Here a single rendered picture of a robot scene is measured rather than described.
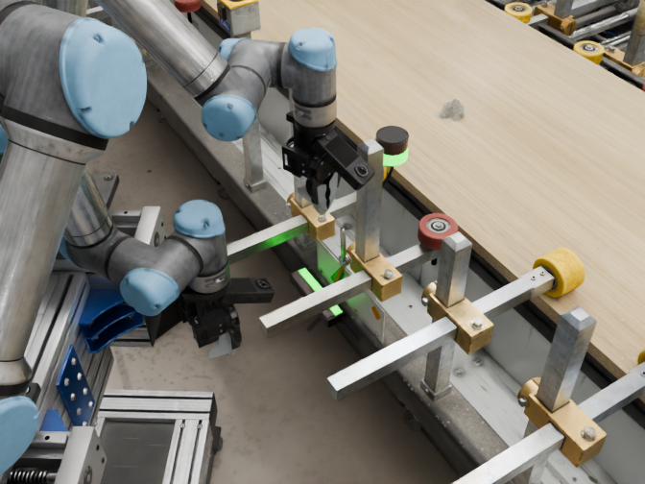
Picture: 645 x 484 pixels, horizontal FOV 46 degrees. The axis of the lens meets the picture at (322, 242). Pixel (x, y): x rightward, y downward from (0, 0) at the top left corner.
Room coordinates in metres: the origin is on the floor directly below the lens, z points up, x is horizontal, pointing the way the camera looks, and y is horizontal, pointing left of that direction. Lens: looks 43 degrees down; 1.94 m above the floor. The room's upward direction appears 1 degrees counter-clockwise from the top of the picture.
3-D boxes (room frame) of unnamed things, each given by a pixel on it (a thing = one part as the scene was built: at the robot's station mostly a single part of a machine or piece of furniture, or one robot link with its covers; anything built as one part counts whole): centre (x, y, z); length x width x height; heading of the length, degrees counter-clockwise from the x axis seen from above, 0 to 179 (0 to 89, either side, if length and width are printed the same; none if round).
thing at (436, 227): (1.14, -0.24, 0.85); 0.08 x 0.08 x 0.11
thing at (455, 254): (0.88, -0.22, 0.87); 0.04 x 0.04 x 0.48; 31
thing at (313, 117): (1.09, 0.01, 1.23); 0.08 x 0.08 x 0.05
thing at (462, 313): (0.86, -0.23, 0.95); 0.14 x 0.06 x 0.05; 31
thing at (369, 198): (1.10, -0.09, 0.91); 0.04 x 0.04 x 0.48; 31
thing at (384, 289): (1.08, -0.10, 0.85); 0.14 x 0.06 x 0.05; 31
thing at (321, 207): (1.08, 0.02, 1.04); 0.06 x 0.03 x 0.09; 51
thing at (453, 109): (1.56, -0.33, 0.91); 0.09 x 0.07 x 0.02; 149
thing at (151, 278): (0.80, 0.26, 1.12); 0.11 x 0.11 x 0.08; 59
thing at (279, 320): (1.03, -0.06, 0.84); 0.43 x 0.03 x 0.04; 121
